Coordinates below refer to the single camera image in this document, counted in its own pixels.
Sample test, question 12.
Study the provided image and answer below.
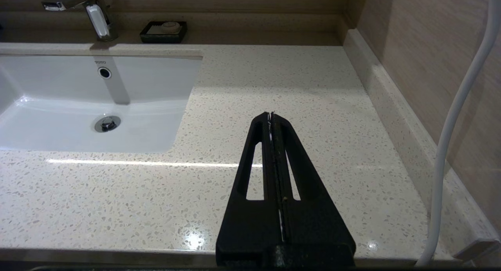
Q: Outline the chrome faucet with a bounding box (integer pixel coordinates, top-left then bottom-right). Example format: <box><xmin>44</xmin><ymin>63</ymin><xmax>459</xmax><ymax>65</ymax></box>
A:
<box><xmin>41</xmin><ymin>0</ymin><xmax>119</xmax><ymax>43</ymax></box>

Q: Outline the white sink basin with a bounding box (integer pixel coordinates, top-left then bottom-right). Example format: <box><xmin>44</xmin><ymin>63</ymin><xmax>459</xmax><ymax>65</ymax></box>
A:
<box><xmin>0</xmin><ymin>54</ymin><xmax>203</xmax><ymax>154</ymax></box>

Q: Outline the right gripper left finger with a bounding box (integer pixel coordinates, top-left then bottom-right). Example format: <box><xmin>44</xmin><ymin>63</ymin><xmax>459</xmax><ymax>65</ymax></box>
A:
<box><xmin>215</xmin><ymin>112</ymin><xmax>284</xmax><ymax>266</ymax></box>

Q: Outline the black soap dish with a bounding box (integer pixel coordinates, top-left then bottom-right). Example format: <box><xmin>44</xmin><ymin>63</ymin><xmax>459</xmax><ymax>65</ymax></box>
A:
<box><xmin>139</xmin><ymin>21</ymin><xmax>187</xmax><ymax>44</ymax></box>

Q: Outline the chrome sink drain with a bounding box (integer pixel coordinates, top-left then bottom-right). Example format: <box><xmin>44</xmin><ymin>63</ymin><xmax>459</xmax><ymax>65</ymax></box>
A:
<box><xmin>94</xmin><ymin>115</ymin><xmax>121</xmax><ymax>133</ymax></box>

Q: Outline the white cable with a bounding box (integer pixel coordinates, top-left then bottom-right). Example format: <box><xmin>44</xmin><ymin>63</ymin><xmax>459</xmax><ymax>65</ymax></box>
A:
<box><xmin>414</xmin><ymin>0</ymin><xmax>501</xmax><ymax>267</ymax></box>

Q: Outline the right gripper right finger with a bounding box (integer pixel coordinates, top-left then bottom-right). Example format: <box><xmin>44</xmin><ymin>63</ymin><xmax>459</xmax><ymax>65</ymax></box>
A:
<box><xmin>271</xmin><ymin>113</ymin><xmax>356</xmax><ymax>266</ymax></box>

